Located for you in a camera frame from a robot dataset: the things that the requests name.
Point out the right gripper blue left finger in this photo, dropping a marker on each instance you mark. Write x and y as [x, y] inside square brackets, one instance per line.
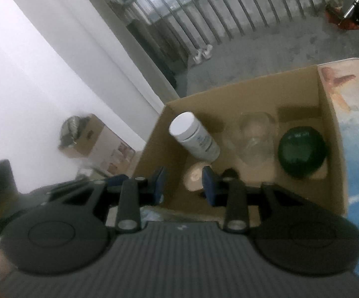
[156, 186]

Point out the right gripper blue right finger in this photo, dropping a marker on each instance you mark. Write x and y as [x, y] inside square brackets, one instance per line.
[210, 186]

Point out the beige round lid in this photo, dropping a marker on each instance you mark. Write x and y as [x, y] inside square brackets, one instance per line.
[192, 179]

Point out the printed appliance carton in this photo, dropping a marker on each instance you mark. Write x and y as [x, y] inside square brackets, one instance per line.
[110, 153]

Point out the white supplement bottle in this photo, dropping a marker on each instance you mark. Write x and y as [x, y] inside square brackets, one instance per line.
[190, 133]

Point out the clear glass jar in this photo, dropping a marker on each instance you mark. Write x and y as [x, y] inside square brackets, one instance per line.
[251, 136]

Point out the small cardboard box with junk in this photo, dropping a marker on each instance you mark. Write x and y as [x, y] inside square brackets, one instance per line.
[79, 134]

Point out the open cardboard box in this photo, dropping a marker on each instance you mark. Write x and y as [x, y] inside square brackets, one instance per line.
[292, 98]

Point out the dark green round container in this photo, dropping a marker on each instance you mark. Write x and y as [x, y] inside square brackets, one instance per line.
[302, 151]

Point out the white sneaker left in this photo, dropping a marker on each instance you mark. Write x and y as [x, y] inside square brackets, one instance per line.
[198, 57]

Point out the metal balcony railing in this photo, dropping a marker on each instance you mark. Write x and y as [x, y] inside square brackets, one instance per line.
[193, 23]

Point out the orange red bag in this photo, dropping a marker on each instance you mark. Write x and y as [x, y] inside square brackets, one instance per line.
[334, 17]

